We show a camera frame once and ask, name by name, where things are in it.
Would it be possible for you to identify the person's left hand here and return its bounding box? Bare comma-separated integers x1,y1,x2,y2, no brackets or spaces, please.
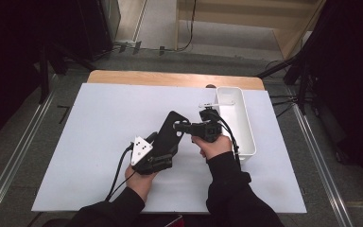
125,164,159,202

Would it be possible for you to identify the left hand-held gripper cable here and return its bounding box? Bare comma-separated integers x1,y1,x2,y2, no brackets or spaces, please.
105,143,138,202

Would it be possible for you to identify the black stand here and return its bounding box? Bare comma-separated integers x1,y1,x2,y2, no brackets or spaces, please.
256,46,316,116
37,41,95,105

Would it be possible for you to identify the dark cabinet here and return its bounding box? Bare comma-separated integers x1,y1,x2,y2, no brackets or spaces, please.
75,0,122,62

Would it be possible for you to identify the red item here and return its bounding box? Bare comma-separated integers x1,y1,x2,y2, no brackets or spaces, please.
164,215,185,227

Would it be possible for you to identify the black curtain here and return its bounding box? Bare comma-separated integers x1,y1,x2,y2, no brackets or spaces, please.
0,0,86,149
308,0,363,190

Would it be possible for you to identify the black phone case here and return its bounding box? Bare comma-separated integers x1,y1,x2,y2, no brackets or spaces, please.
150,110,191,159

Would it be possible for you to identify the person's right hand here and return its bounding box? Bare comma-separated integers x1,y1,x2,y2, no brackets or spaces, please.
191,133,234,161

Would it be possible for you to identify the white plastic bin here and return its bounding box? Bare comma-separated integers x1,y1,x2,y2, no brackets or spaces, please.
216,86,257,164

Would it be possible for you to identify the white board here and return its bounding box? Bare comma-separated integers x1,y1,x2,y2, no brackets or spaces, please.
31,82,307,215

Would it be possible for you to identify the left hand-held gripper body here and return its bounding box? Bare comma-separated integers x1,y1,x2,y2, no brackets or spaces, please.
130,133,174,176

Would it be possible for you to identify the wooden table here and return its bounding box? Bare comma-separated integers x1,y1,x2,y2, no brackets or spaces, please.
87,69,266,91

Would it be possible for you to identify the black hanging cable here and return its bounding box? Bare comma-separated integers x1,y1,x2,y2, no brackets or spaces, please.
176,0,198,53

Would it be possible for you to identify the right hand-held gripper cable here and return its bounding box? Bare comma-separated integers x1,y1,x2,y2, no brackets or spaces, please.
214,112,242,168

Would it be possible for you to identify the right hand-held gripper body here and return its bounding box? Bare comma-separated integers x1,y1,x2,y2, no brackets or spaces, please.
197,99,236,144

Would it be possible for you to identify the hand-held gripper cable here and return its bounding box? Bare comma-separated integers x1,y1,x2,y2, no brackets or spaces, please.
105,143,138,202
214,112,242,168

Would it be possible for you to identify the wooden shelf frame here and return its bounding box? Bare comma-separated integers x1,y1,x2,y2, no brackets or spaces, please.
174,0,327,61

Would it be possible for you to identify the metal floor rail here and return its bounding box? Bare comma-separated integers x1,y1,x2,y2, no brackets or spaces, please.
0,74,60,227
287,91,355,227

